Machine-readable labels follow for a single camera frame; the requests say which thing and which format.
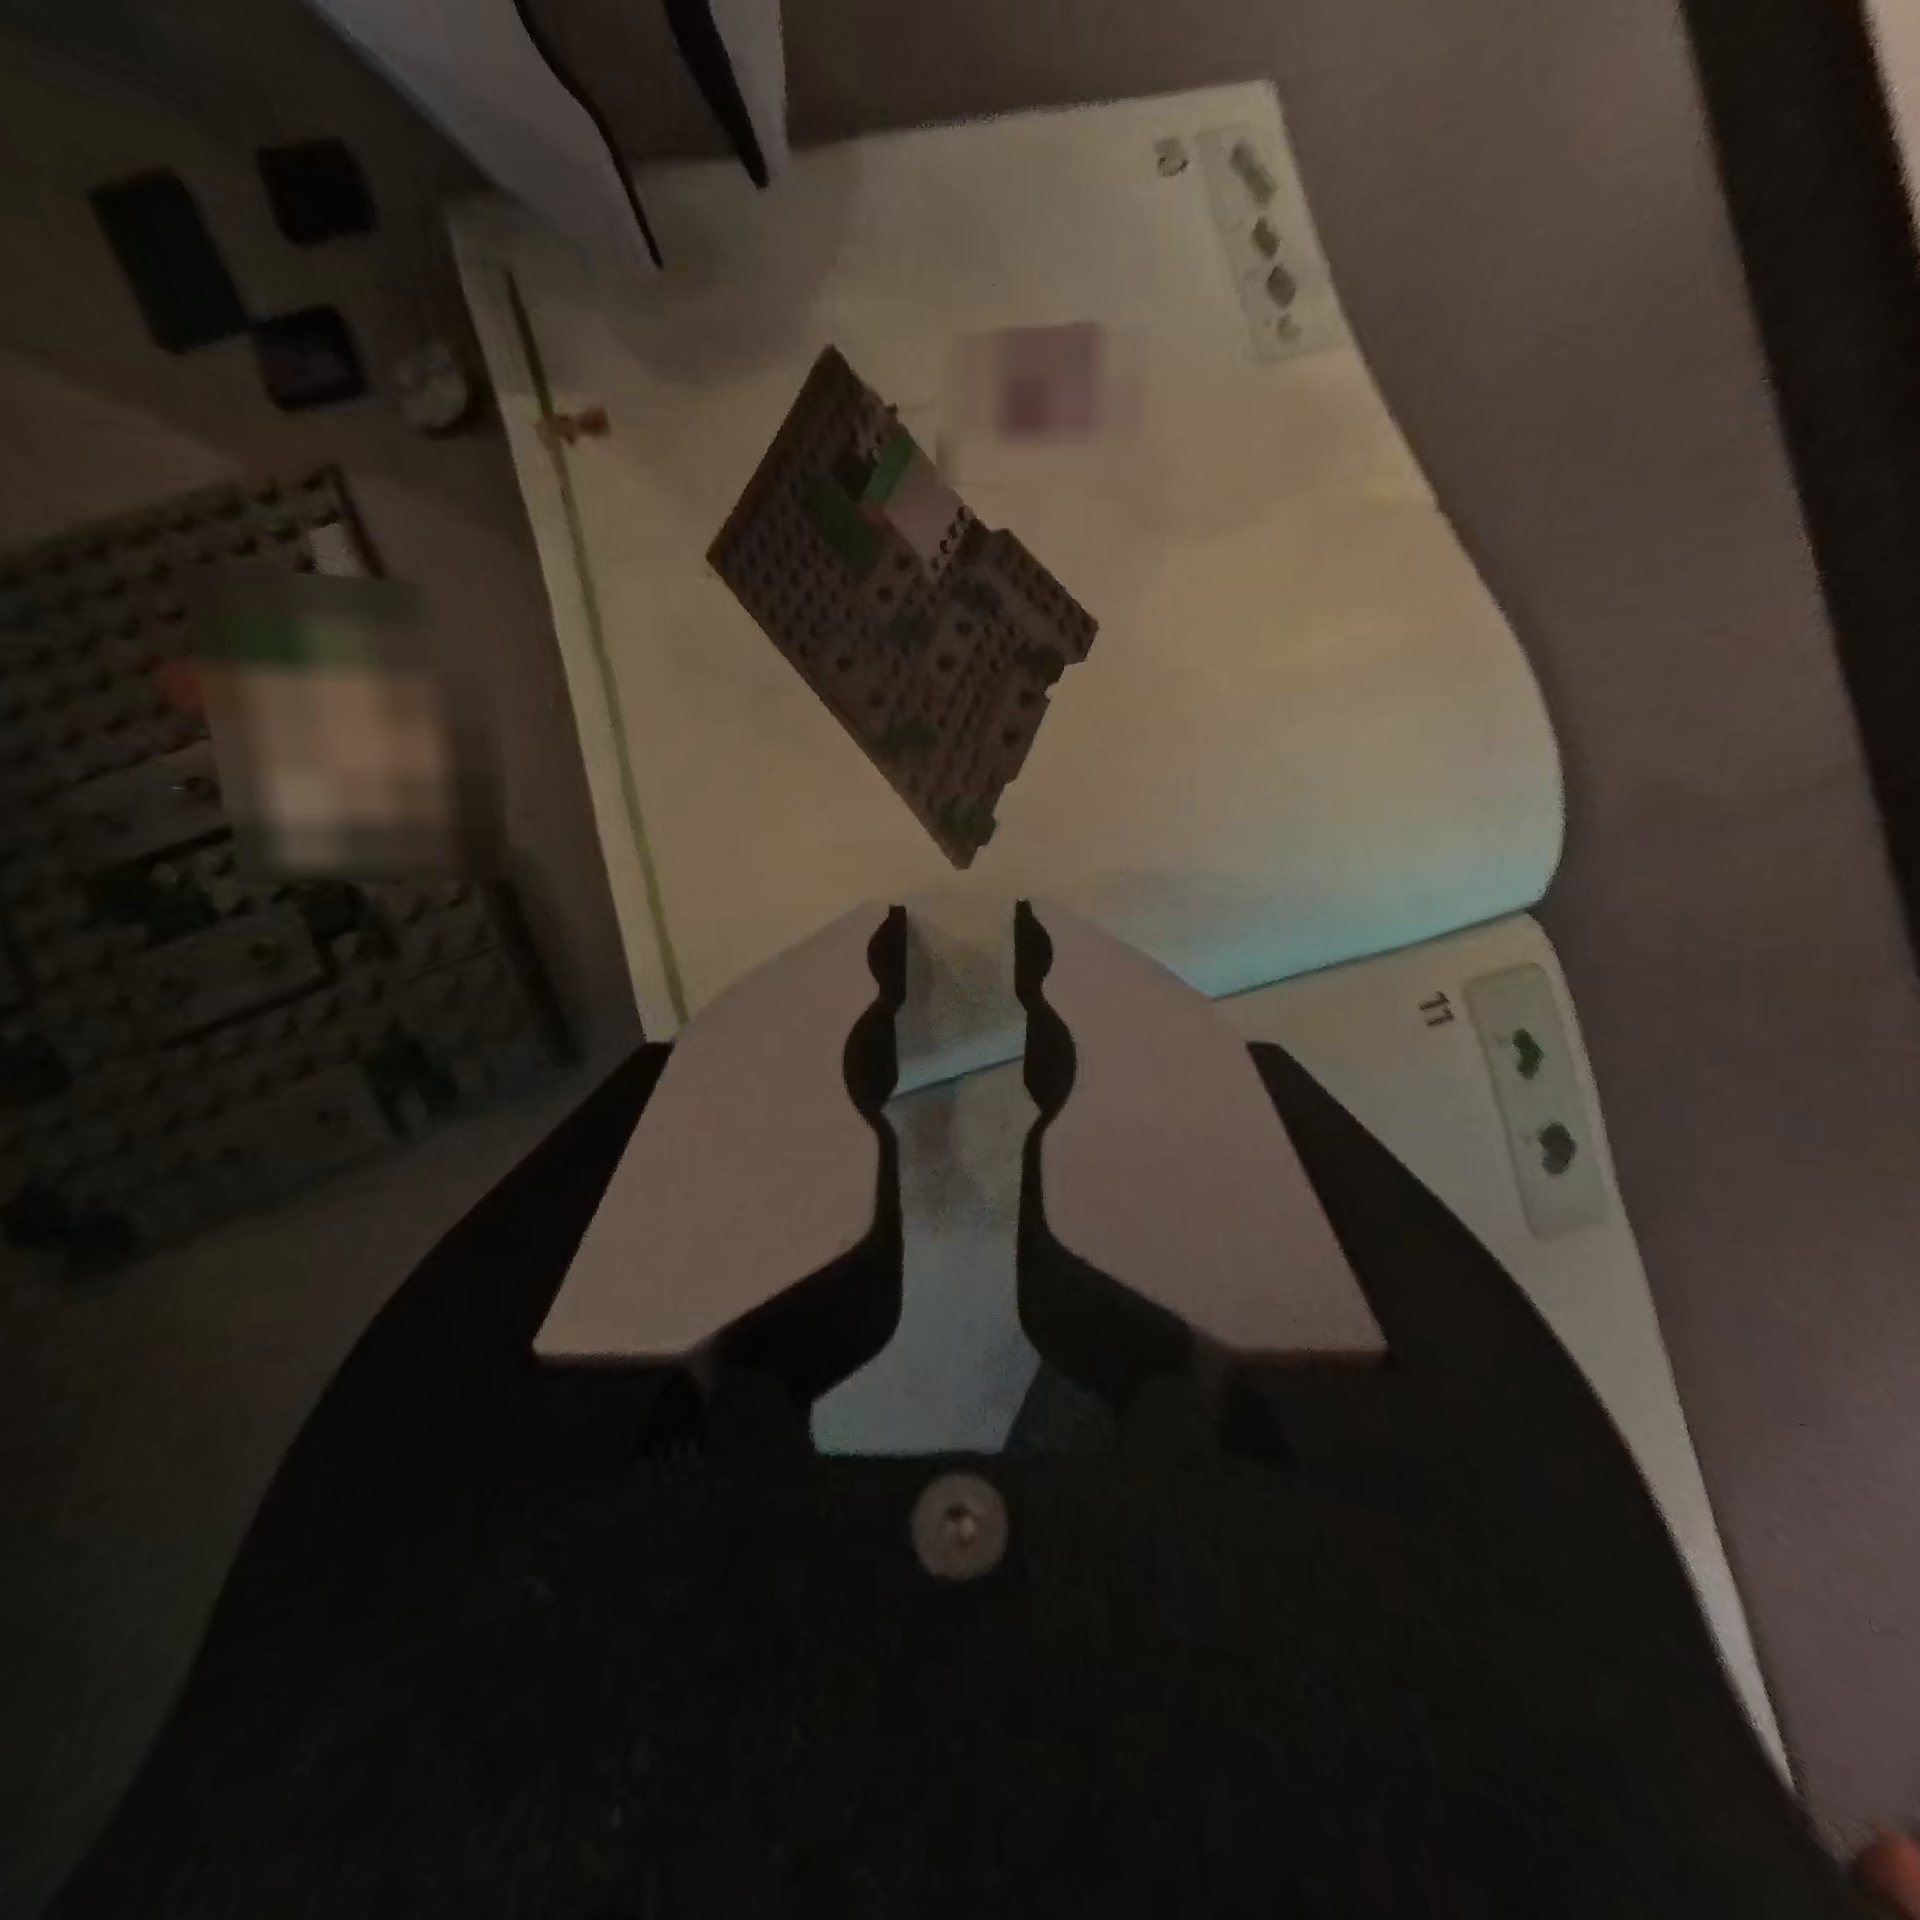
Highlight black square tile brick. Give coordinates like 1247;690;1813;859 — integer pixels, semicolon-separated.
259;303;365;410
255;139;374;245

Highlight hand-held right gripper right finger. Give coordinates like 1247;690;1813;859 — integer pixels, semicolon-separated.
1012;895;1392;1450

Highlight grey brick baseplate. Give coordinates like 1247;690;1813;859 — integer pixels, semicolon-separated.
0;463;572;1278

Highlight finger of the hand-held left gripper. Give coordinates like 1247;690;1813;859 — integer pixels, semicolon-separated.
307;0;664;275
668;0;792;191

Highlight open instruction booklet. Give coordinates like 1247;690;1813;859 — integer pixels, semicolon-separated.
446;82;1800;1846

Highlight grey desk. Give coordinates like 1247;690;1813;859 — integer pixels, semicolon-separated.
0;0;1920;1920

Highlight light grey round brick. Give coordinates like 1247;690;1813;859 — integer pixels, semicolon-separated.
393;342;477;437

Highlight dark green plate brick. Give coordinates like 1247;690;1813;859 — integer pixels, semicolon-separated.
88;170;249;355

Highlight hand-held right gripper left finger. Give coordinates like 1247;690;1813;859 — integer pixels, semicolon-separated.
532;900;916;1454

